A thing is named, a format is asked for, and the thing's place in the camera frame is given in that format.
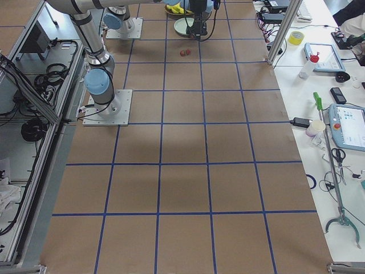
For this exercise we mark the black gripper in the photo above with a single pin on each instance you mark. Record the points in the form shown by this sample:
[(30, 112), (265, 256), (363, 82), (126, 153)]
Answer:
[(197, 9)]

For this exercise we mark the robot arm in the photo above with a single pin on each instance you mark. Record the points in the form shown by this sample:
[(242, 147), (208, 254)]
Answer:
[(80, 15), (118, 18)]

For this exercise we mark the light green plate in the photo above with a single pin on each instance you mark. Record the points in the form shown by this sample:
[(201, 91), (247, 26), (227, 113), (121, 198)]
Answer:
[(181, 24)]

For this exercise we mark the yellow banana bunch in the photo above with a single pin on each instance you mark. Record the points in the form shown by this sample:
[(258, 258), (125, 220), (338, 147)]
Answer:
[(177, 9)]

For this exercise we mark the brown wicker basket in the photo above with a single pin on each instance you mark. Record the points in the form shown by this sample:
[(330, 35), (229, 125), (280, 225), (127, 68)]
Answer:
[(177, 14)]

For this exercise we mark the yellow tape roll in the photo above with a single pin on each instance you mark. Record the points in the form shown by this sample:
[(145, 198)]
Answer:
[(296, 38)]

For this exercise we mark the clear bottle red cap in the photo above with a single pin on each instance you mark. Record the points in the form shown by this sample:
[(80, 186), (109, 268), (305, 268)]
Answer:
[(309, 67)]

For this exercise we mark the teach pendant tablet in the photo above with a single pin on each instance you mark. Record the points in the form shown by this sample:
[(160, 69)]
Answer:
[(329, 59), (347, 126)]

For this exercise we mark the black power adapter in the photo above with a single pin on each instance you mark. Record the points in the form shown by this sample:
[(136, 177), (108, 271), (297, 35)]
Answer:
[(300, 122)]

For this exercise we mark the white paper cup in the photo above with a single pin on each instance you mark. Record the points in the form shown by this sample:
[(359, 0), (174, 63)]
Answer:
[(315, 127)]

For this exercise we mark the black scissors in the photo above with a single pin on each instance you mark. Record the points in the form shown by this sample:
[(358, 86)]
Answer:
[(339, 155)]

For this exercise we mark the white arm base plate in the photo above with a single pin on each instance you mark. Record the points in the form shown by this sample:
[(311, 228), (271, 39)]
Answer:
[(117, 113), (124, 30)]

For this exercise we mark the aluminium frame post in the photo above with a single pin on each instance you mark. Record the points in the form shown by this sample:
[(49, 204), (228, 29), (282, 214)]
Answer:
[(283, 29)]

